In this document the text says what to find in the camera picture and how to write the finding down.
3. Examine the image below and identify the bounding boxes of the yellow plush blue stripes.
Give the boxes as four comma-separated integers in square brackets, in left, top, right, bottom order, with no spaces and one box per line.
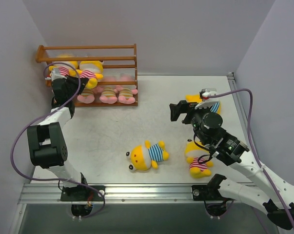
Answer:
[126,140,170,172]

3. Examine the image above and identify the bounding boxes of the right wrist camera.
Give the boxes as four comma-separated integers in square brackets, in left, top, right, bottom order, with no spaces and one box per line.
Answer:
[195,88,218,110]

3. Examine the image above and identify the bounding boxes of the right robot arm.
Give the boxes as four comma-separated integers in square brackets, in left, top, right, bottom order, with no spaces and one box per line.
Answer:
[169,100,294,230]

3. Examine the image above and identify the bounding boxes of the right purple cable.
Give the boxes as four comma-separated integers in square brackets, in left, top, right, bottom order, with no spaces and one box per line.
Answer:
[202,88,294,234]

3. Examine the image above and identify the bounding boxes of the yellow plush red stripes front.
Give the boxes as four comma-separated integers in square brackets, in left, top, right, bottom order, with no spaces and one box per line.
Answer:
[184,139,214,179]

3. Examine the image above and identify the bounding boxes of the aluminium right rail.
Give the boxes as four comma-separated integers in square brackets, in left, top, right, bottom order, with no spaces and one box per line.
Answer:
[227,73,251,150]

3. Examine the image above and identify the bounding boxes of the yellow plush red stripes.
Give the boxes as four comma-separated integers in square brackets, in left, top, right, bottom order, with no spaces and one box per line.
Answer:
[184,139,214,179]
[48,61,78,76]
[78,60,104,89]

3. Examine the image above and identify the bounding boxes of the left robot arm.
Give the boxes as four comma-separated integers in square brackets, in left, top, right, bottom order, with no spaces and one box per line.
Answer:
[27,75,90,200]

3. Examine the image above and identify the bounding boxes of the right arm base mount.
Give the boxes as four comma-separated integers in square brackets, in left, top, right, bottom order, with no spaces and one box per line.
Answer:
[191,185,210,201]

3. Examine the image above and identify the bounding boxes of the pink plush face-down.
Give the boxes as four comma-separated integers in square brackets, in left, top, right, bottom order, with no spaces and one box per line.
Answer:
[77,88,95,104]

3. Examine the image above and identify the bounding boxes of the pink plush orange stripes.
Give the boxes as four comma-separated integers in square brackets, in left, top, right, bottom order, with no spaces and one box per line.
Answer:
[96,84,118,104]

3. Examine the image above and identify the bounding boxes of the wooden three-tier shelf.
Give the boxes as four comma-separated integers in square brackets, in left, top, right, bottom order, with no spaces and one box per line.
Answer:
[35,44,138,107]

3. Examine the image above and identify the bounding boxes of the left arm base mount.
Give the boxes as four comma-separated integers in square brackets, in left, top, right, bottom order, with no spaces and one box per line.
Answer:
[58,185,103,202]

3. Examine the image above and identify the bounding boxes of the yellow plush under pile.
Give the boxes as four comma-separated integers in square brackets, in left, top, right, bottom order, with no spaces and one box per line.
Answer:
[185,94,221,114]

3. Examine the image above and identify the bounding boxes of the pink plush blue stripes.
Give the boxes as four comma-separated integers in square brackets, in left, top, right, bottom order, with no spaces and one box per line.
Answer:
[116,85,138,104]

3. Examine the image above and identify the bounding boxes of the yellow plush red stripes top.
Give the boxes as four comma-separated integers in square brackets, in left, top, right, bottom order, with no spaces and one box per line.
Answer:
[78,60,104,89]

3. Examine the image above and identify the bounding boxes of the aluminium rail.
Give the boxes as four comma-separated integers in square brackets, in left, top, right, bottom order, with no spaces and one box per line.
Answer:
[19,183,200,204]
[227,73,251,150]

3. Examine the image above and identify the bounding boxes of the aluminium front rail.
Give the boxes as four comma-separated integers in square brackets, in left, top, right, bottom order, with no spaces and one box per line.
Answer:
[19,183,200,204]

